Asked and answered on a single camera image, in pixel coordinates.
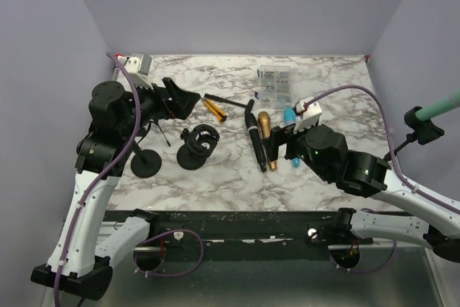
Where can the black round-base shock-mount stand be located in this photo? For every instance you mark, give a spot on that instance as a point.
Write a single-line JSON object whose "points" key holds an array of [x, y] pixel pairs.
{"points": [[199, 144]]}

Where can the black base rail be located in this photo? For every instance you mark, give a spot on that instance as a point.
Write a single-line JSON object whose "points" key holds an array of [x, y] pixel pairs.
{"points": [[247, 236]]}

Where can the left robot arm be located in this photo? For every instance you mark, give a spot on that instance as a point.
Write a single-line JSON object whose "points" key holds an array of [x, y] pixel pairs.
{"points": [[79, 265]]}

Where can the black clip microphone stand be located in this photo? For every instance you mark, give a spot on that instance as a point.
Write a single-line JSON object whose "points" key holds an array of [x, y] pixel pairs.
{"points": [[145, 163]]}

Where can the black tripod shock-mount stand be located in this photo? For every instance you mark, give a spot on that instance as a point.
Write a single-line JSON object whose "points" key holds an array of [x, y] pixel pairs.
{"points": [[156, 123]]}

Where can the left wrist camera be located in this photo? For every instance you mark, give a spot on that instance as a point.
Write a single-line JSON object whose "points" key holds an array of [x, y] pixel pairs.
{"points": [[138, 67]]}

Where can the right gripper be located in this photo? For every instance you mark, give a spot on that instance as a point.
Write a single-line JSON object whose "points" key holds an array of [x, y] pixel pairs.
{"points": [[279, 135]]}

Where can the yellow utility knife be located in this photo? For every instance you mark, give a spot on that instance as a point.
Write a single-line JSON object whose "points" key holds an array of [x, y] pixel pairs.
{"points": [[216, 111]]}

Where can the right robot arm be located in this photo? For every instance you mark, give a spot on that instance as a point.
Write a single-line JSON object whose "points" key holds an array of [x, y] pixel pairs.
{"points": [[431, 221]]}

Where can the clear plastic screw box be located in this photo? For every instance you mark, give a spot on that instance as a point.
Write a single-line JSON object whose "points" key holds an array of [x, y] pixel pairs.
{"points": [[275, 87]]}

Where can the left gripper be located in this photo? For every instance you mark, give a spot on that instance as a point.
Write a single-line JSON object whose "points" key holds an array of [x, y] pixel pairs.
{"points": [[181, 107]]}

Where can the blue toy microphone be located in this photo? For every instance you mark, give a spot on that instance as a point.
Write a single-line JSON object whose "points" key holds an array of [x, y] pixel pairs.
{"points": [[289, 118]]}

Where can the gold microphone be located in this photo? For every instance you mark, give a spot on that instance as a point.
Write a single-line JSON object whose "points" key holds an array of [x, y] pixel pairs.
{"points": [[265, 128]]}

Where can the green microphone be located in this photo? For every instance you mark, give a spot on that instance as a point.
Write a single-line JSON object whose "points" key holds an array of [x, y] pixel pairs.
{"points": [[440, 107]]}

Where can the black microphone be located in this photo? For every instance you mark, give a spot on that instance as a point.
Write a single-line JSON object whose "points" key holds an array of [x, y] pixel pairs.
{"points": [[252, 128]]}

